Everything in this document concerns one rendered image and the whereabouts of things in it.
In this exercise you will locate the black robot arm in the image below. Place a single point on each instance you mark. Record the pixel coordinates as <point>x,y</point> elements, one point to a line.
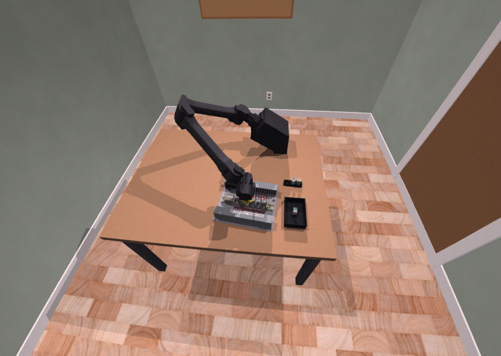
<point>235,176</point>

